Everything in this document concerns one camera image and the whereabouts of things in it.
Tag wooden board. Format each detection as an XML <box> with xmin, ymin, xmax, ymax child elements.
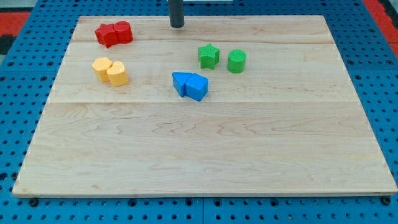
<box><xmin>12</xmin><ymin>16</ymin><xmax>397</xmax><ymax>198</ymax></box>

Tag blue pentagon block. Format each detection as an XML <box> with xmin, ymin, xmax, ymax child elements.
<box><xmin>185</xmin><ymin>73</ymin><xmax>209</xmax><ymax>101</ymax></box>

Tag blue triangle block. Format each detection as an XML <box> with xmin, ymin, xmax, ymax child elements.
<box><xmin>172</xmin><ymin>72</ymin><xmax>192</xmax><ymax>97</ymax></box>

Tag green star block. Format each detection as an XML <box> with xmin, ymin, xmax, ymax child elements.
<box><xmin>198</xmin><ymin>44</ymin><xmax>220</xmax><ymax>70</ymax></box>

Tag green cylinder block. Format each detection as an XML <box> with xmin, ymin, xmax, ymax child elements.
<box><xmin>227</xmin><ymin>49</ymin><xmax>246</xmax><ymax>73</ymax></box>

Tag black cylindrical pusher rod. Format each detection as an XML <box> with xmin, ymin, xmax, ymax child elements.
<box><xmin>169</xmin><ymin>0</ymin><xmax>185</xmax><ymax>28</ymax></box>

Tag yellow hexagon block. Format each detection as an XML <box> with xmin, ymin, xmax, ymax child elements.
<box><xmin>91</xmin><ymin>57</ymin><xmax>112</xmax><ymax>82</ymax></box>

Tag red cylinder block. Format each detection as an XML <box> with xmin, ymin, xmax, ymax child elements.
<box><xmin>113</xmin><ymin>21</ymin><xmax>134</xmax><ymax>44</ymax></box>

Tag red star block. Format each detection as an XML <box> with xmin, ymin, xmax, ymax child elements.
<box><xmin>95</xmin><ymin>24</ymin><xmax>119</xmax><ymax>48</ymax></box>

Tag blue perforated base mat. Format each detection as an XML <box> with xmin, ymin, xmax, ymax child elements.
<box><xmin>1</xmin><ymin>1</ymin><xmax>397</xmax><ymax>223</ymax></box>

